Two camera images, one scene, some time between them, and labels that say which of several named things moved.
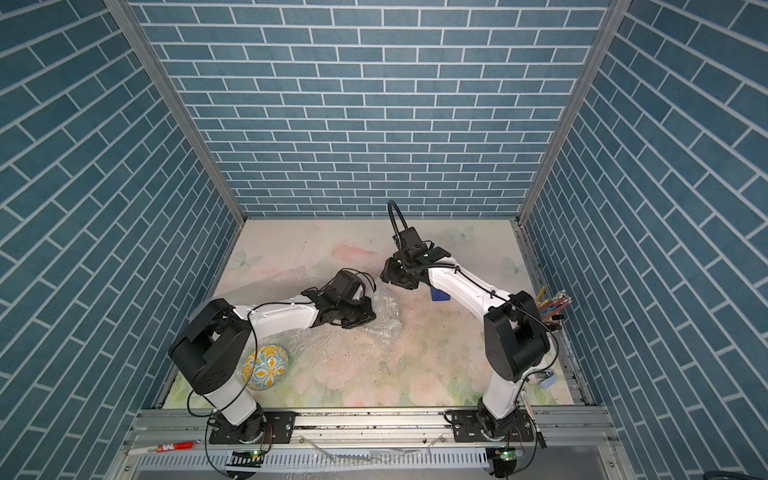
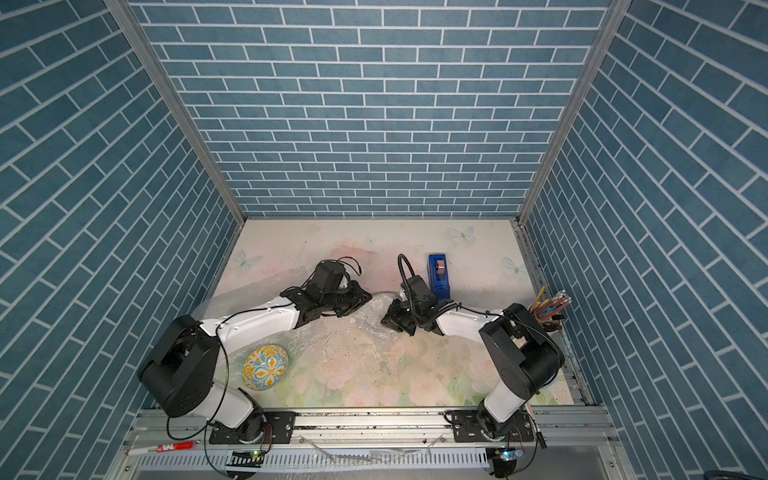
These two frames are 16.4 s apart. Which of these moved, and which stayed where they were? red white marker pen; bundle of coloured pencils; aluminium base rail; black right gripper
Moved: black right gripper
Stayed: aluminium base rail; bundle of coloured pencils; red white marker pen
